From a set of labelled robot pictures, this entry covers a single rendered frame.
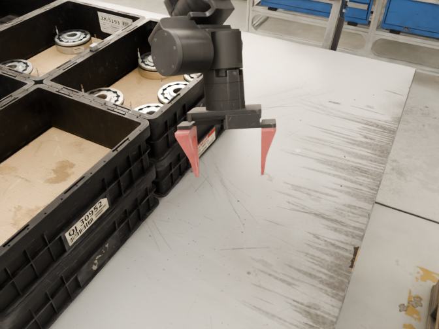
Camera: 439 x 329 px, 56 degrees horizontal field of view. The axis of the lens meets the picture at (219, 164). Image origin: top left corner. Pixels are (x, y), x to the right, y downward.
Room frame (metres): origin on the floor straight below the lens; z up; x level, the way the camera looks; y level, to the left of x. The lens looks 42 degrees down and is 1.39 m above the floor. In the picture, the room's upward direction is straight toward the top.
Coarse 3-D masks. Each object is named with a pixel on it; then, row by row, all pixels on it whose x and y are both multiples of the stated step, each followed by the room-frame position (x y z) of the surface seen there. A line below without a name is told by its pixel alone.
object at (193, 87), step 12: (144, 24) 1.09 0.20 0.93; (120, 36) 1.01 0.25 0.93; (84, 60) 0.89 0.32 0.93; (60, 72) 0.82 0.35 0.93; (48, 84) 0.77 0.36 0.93; (192, 84) 0.77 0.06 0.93; (84, 96) 0.73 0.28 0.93; (180, 96) 0.73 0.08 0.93; (192, 96) 0.76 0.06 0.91; (120, 108) 0.68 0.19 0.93; (168, 108) 0.68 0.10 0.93; (156, 120) 0.65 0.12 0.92
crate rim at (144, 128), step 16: (16, 96) 0.73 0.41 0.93; (64, 96) 0.73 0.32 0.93; (0, 112) 0.68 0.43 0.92; (112, 112) 0.67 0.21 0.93; (144, 128) 0.62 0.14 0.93; (128, 144) 0.57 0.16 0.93; (112, 160) 0.53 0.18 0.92; (80, 176) 0.49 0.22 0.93; (96, 176) 0.50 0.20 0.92; (64, 192) 0.45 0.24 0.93; (80, 192) 0.46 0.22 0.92; (48, 208) 0.42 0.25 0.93; (64, 208) 0.43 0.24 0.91; (32, 224) 0.39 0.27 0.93; (48, 224) 0.40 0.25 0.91; (16, 240) 0.36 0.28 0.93; (32, 240) 0.37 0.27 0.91; (0, 256) 0.33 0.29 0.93; (16, 256) 0.35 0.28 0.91
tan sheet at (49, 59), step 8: (48, 48) 1.15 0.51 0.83; (56, 48) 1.15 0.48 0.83; (40, 56) 1.10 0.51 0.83; (48, 56) 1.10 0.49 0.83; (56, 56) 1.10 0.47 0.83; (64, 56) 1.10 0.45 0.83; (72, 56) 1.10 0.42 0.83; (32, 64) 1.05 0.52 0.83; (40, 64) 1.05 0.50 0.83; (48, 64) 1.05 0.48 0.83; (56, 64) 1.05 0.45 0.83; (40, 72) 1.00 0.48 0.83
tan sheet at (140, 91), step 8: (136, 72) 1.00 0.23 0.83; (120, 80) 0.96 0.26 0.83; (128, 80) 0.96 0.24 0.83; (136, 80) 0.96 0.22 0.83; (144, 80) 0.96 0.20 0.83; (152, 80) 0.96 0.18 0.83; (160, 80) 0.96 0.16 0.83; (168, 80) 0.96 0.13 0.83; (176, 80) 0.96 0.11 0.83; (120, 88) 0.92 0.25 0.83; (128, 88) 0.92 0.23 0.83; (136, 88) 0.92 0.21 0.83; (144, 88) 0.92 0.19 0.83; (152, 88) 0.92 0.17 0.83; (160, 88) 0.92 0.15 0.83; (128, 96) 0.89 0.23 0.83; (136, 96) 0.89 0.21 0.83; (144, 96) 0.89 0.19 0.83; (152, 96) 0.89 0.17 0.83; (128, 104) 0.85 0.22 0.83; (136, 104) 0.85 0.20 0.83; (144, 104) 0.85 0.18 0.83
